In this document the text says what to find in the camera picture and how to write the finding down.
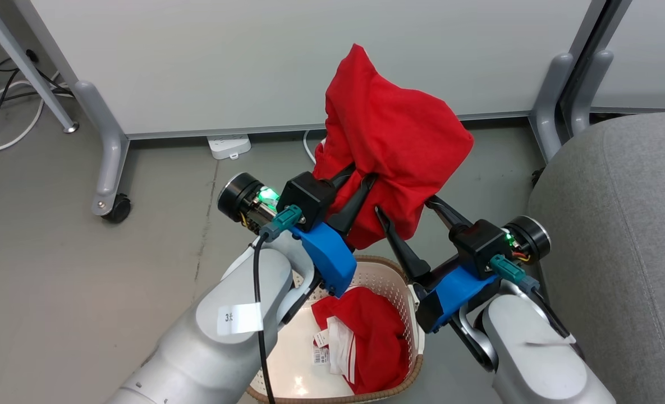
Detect right gripper body black blue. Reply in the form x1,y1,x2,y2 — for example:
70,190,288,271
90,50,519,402
411,216,552,334

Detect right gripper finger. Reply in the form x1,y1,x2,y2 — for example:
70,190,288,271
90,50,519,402
425,196,473,231
375,206,431,282

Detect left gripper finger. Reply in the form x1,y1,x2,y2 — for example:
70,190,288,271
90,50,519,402
325,163,356,191
328,173,379,235

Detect left gripper body black blue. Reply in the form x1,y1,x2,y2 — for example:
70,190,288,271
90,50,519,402
218,171,358,298

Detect plain red garment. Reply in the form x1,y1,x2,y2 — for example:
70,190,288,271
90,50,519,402
313,44,475,250

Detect red garment with white stripes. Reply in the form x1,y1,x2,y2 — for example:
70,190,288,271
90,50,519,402
311,286,411,395

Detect cream perforated laundry basket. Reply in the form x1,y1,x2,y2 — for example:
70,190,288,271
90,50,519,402
245,255,425,404

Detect white power strip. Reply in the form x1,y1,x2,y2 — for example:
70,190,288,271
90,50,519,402
207,134,252,161

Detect grey fabric sofa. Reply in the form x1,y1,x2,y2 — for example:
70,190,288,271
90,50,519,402
528,111,665,404

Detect wide white partition panel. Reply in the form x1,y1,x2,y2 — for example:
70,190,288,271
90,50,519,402
15,0,608,141

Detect grey partition foot with caster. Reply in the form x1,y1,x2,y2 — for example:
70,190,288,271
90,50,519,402
74,80,131,217

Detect narrow white partition panel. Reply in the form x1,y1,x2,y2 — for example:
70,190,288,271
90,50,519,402
590,0,665,113

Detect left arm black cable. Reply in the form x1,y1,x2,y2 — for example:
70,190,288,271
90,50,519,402
252,205,303,404

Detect white floor cable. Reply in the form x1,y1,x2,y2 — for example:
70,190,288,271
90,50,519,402
0,70,63,153

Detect black floor cables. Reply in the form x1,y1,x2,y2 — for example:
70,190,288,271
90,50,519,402
0,50,75,149

